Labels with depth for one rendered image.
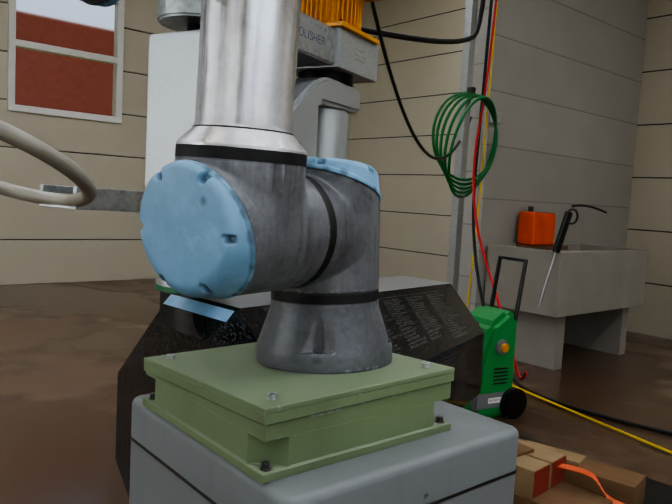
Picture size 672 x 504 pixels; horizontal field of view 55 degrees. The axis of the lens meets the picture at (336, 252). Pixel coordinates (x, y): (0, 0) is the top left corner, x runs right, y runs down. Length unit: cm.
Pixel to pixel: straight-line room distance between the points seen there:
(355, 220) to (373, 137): 843
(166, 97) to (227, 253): 120
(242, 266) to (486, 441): 41
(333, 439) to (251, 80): 41
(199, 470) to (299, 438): 16
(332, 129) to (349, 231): 152
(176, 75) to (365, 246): 107
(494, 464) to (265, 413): 36
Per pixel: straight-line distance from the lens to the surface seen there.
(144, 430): 97
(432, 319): 232
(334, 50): 228
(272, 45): 73
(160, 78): 186
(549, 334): 496
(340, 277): 84
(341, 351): 83
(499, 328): 361
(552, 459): 261
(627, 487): 285
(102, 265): 827
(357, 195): 84
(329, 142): 232
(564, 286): 480
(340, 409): 76
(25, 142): 122
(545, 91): 566
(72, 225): 811
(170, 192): 71
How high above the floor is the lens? 115
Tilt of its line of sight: 5 degrees down
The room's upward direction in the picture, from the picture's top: 3 degrees clockwise
